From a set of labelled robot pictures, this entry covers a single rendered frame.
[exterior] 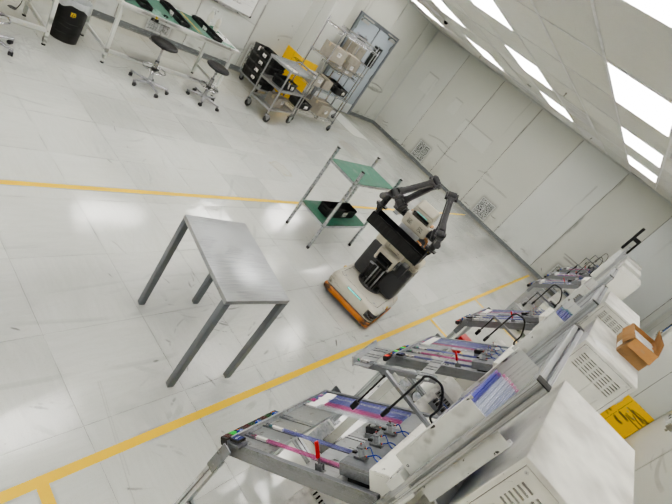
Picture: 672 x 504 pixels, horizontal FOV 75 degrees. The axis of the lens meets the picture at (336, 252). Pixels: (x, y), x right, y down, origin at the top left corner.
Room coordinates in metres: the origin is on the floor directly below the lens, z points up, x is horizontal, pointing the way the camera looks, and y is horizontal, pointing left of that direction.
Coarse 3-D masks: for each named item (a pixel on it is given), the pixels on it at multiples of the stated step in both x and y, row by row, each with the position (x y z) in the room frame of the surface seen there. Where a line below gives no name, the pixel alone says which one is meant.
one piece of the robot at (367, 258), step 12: (384, 240) 4.19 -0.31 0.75; (372, 252) 4.19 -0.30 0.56; (360, 264) 4.20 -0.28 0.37; (372, 264) 4.11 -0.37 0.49; (408, 264) 4.10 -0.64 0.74; (420, 264) 4.12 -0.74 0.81; (360, 276) 4.13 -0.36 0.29; (372, 276) 4.11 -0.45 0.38; (384, 276) 4.12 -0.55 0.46; (408, 276) 4.08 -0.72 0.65; (372, 288) 4.11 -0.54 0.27; (384, 288) 4.11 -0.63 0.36; (396, 288) 4.08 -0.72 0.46
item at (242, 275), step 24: (192, 216) 2.28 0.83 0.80; (216, 240) 2.24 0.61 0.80; (240, 240) 2.41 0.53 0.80; (216, 264) 2.05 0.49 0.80; (240, 264) 2.20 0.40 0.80; (264, 264) 2.36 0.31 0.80; (144, 288) 2.25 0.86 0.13; (240, 288) 2.01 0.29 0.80; (264, 288) 2.16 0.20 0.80; (216, 312) 1.86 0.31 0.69; (240, 360) 2.20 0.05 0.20; (168, 384) 1.86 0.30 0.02
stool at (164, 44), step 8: (152, 40) 5.05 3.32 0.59; (160, 40) 5.16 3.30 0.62; (168, 48) 5.11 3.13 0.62; (176, 48) 5.30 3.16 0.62; (160, 56) 5.20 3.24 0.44; (152, 64) 5.29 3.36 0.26; (136, 72) 5.16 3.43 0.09; (152, 72) 5.08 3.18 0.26; (136, 80) 4.98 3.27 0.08; (144, 80) 5.11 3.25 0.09; (152, 80) 5.40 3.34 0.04; (152, 88) 5.13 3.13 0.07
